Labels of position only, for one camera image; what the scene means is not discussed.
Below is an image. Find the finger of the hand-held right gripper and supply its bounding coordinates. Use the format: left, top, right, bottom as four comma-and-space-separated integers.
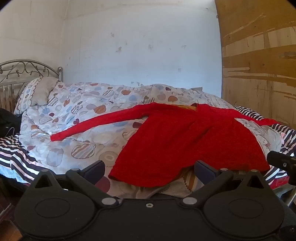
267, 151, 296, 173

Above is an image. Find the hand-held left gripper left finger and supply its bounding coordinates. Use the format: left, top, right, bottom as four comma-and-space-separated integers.
30, 160, 120, 208

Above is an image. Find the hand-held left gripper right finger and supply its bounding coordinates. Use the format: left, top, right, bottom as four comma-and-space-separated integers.
181, 160, 270, 208

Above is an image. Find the red knit sweater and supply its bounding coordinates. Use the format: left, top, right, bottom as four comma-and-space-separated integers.
50, 103, 281, 188

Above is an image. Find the patterned white quilt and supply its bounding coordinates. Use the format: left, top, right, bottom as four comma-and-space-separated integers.
20, 82, 281, 200

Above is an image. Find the striped bed sheet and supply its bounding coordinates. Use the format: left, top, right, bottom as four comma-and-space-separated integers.
0, 105, 296, 193

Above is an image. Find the worn wooden board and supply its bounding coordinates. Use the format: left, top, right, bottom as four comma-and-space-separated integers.
215, 0, 296, 130

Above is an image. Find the patterned pillow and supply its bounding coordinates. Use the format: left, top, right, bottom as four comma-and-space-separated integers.
14, 77, 60, 114

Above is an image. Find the black bag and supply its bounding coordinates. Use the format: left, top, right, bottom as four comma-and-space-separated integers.
0, 108, 22, 138

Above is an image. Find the metal bed headboard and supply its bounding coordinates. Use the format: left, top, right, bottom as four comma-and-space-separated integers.
0, 60, 64, 109

